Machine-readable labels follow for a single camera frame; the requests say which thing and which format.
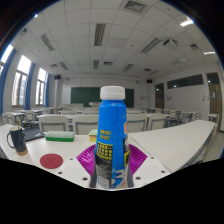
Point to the blue curtain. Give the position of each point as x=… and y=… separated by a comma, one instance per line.
x=29, y=86
x=7, y=80
x=47, y=90

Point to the group of classroom chairs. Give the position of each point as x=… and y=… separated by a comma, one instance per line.
x=53, y=123

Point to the wooden stir stick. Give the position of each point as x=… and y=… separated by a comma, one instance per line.
x=19, y=124

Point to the flat round red coaster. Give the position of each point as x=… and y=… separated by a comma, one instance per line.
x=51, y=161

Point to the black wall speaker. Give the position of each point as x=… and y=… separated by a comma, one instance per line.
x=149, y=81
x=57, y=77

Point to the wooden door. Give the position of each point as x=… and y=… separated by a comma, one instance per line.
x=215, y=100

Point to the group of ceiling lights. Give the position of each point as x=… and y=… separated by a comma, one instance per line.
x=99, y=33

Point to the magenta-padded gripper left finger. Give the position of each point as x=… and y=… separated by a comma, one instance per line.
x=74, y=170

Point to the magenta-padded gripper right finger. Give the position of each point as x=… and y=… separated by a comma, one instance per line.
x=148, y=170

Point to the black laptop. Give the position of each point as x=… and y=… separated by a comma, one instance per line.
x=32, y=134

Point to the dark blue mug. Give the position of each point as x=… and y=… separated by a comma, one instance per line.
x=19, y=140

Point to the dark door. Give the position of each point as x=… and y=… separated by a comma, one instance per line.
x=159, y=96

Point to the blue drink bottle white cap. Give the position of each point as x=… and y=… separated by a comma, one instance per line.
x=111, y=133

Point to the green chalkboard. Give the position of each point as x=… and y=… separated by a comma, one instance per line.
x=85, y=96

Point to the long white desk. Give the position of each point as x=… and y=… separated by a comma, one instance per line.
x=173, y=141

